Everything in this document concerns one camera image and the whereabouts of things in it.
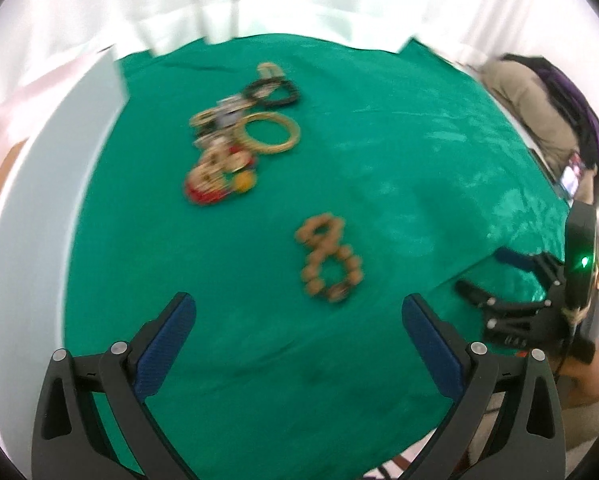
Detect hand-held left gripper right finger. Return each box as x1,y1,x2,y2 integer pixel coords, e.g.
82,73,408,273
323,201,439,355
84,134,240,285
402,294,566,480

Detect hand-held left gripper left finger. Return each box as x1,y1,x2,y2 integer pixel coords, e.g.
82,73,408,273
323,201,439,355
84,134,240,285
32,291,200,480

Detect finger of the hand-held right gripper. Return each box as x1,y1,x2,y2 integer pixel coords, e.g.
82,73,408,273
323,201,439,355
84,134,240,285
493,247,566,290
453,280,554,320

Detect amber red bead necklace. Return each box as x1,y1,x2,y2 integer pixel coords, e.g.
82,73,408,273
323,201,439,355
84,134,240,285
183,142,257,207

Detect gold ornate jewelry piece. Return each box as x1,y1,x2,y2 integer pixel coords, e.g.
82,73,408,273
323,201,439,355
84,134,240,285
199,142,255,181

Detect wide gold bangle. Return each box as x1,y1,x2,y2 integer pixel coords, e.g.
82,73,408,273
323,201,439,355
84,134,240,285
235,112,303,153

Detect silver brooch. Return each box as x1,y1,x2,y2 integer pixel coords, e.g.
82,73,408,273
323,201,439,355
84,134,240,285
214,96,252,128

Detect black bead bracelet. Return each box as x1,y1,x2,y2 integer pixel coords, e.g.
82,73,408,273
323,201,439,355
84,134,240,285
242,77,301,107

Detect person's right forearm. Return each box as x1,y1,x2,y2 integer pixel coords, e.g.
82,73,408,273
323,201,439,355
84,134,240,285
554,332,599,408

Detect smartphone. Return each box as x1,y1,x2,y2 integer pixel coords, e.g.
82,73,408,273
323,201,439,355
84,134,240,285
559,150,587,196

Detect seated person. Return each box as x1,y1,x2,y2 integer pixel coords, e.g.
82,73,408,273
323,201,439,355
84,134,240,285
479,54,587,201

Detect green velvet cloth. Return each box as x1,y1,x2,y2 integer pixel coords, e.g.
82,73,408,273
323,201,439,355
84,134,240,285
62,34,571,471

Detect thin gold bangle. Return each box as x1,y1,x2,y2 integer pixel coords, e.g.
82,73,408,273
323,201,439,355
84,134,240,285
188,107,225,131

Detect wooden bead bracelet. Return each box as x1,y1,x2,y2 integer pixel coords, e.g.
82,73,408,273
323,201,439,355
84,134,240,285
294,212,365,306

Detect beige bead bracelet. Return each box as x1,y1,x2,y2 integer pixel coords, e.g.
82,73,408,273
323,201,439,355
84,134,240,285
256,61,285,81

